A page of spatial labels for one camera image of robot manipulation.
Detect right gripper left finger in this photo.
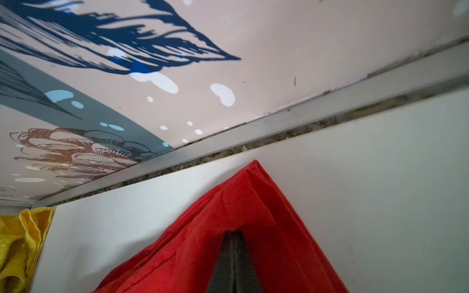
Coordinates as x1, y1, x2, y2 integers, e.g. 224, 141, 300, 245
206, 231, 235, 293

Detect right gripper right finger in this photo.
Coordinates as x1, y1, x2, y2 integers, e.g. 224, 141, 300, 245
233, 230, 263, 293

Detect red shorts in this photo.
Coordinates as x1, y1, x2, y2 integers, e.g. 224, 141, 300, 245
96, 161, 347, 293

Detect yellow shorts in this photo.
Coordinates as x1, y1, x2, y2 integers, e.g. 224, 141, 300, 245
1, 207, 54, 293

